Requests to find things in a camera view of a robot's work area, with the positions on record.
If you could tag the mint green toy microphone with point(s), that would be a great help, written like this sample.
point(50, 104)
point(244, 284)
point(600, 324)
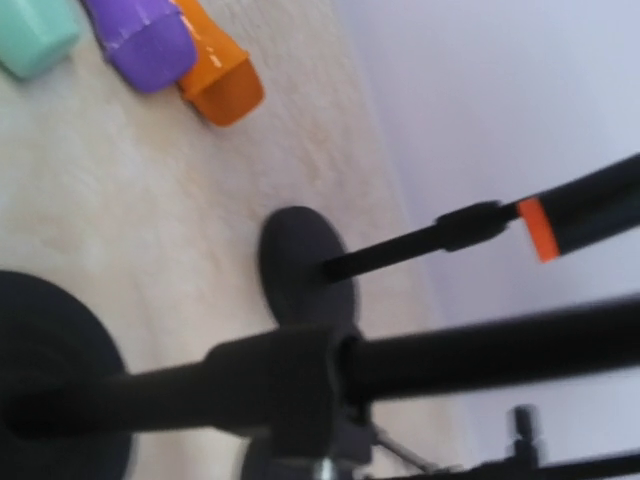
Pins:
point(36, 35)

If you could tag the black stand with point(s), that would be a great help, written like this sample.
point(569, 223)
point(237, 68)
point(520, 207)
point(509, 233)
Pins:
point(524, 460)
point(308, 277)
point(70, 409)

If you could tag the purple toy microphone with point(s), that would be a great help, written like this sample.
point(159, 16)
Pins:
point(146, 41)

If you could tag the orange toy microphone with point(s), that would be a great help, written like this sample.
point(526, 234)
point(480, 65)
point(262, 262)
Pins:
point(223, 85)

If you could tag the black wireless microphone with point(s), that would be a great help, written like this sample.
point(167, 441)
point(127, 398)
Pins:
point(583, 212)

